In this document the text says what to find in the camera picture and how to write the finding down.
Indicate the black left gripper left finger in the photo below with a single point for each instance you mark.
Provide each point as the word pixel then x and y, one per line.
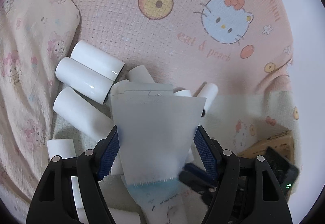
pixel 70 183

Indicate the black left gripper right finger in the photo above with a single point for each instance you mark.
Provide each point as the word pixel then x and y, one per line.
pixel 237 189

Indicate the translucent white plastic pouch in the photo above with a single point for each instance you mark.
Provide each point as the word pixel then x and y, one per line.
pixel 155 132

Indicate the brown cardboard box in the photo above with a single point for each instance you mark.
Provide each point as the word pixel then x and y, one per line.
pixel 282 143

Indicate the white paper tube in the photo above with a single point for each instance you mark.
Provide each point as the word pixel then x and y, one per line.
pixel 82 115
pixel 209 91
pixel 140 74
pixel 84 80
pixel 65 149
pixel 97 60

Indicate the pink Hello Kitty blanket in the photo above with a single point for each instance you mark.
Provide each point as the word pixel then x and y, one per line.
pixel 242 46

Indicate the pink My Melody pillow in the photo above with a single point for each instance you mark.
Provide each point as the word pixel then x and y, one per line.
pixel 35 36

